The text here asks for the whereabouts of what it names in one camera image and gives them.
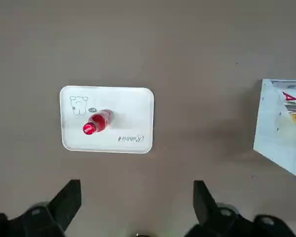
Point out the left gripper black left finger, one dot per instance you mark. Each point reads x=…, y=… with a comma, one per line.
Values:
x=58, y=209

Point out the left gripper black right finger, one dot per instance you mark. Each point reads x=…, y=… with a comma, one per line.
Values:
x=207, y=209

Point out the red Coca-Cola bottle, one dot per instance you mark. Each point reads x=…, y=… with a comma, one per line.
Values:
x=99, y=121

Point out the pale tray with rabbit print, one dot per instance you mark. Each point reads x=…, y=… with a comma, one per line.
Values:
x=133, y=111

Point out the white AD milk drink bottle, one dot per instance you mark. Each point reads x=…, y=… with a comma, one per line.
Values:
x=289, y=97

